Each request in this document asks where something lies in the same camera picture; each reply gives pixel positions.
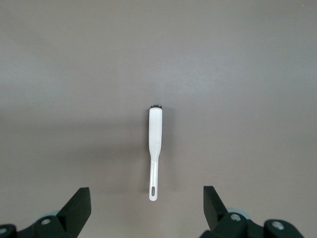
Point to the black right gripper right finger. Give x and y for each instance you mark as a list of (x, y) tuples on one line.
[(218, 218)]

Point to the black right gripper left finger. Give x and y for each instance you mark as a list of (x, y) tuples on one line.
[(71, 215)]

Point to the beige hand brush black bristles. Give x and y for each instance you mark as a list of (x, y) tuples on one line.
[(155, 131)]

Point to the brown table cover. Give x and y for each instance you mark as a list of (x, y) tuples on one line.
[(74, 74)]

